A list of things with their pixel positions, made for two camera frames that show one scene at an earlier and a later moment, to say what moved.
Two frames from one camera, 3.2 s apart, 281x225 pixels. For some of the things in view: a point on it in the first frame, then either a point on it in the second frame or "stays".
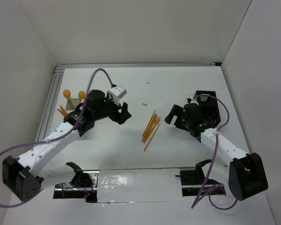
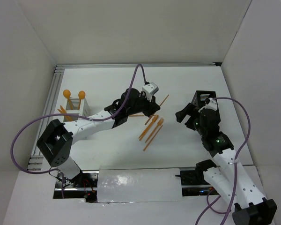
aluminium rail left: x=57 y=76 stays
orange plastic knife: x=63 y=110 stays
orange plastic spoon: x=81 y=95 stays
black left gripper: x=124 y=116 → x=152 y=107
